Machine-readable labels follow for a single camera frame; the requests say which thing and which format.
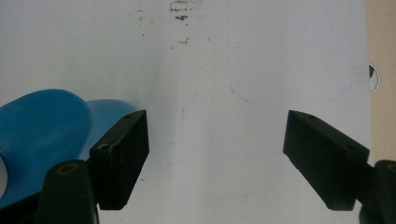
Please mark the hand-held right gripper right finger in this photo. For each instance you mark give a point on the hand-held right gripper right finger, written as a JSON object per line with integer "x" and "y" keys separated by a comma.
{"x": 327, "y": 161}

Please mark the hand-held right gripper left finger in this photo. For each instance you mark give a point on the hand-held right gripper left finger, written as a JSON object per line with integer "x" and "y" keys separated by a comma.
{"x": 120, "y": 161}

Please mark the round black white sticker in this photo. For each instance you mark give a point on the round black white sticker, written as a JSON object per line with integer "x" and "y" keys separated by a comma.
{"x": 375, "y": 84}

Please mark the white paper table mat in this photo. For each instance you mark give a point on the white paper table mat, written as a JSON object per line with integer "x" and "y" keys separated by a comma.
{"x": 218, "y": 77}

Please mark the blue rubber shoe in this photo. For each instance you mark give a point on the blue rubber shoe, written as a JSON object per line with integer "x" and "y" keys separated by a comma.
{"x": 40, "y": 130}
{"x": 109, "y": 115}

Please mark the light wooden table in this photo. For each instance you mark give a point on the light wooden table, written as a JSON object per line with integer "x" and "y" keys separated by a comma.
{"x": 384, "y": 37}

